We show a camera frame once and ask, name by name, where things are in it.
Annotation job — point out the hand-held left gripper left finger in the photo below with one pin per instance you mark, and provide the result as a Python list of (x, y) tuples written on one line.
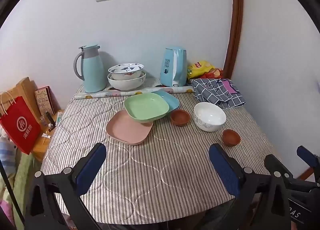
[(92, 167)]

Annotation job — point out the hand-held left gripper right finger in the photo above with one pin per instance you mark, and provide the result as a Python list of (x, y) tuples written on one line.
[(222, 167)]

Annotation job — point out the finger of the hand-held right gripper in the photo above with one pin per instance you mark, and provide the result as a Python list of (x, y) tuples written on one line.
[(272, 163), (305, 155)]

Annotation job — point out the small brown bowl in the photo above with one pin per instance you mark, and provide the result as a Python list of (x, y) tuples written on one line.
[(231, 138), (180, 118)]

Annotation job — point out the pink square plate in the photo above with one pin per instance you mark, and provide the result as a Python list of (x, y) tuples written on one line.
[(125, 130)]

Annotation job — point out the wooden stool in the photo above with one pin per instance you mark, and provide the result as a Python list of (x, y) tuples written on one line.
[(41, 150)]

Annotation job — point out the white bowl with grey pattern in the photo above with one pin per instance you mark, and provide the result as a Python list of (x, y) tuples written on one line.
[(208, 115)]

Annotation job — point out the striped quilted tablecloth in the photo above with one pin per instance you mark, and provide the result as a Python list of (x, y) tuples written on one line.
[(162, 170)]

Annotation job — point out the small black bottle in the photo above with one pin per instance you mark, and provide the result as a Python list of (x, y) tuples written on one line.
[(51, 120)]

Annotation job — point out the green blanket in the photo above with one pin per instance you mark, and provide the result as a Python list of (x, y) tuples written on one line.
[(23, 182)]

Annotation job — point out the grey checked folded cloth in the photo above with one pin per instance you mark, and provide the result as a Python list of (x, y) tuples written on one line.
[(212, 92)]

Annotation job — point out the rolled fruit patterned sheet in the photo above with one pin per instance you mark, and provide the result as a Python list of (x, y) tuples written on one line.
[(112, 93)]

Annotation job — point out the brown patterned book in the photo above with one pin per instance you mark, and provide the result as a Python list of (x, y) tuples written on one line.
[(45, 102)]

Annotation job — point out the red paper bag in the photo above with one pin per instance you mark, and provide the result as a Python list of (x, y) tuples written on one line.
[(22, 127)]

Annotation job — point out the green square plate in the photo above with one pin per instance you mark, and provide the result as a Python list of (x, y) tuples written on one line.
[(146, 106)]

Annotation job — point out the blue square plate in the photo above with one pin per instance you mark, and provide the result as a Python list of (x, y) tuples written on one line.
[(171, 101)]

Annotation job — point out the large white ceramic bowl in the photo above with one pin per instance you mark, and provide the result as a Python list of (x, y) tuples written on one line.
[(127, 83)]

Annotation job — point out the red snack bag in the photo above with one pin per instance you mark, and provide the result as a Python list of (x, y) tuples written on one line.
[(216, 73)]

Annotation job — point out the light blue thermos jug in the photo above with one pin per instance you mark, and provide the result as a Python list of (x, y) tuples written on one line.
[(93, 70)]

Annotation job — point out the yellow chip bag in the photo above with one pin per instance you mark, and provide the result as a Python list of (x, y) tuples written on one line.
[(200, 67)]

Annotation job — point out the fish patterned ceramic bowl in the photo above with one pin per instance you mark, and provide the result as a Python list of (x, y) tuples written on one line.
[(126, 68)]

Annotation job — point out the light blue electric kettle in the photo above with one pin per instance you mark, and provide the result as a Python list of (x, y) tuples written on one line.
[(172, 70)]

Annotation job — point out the brown wooden door frame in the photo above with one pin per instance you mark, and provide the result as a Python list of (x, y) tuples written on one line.
[(236, 20)]

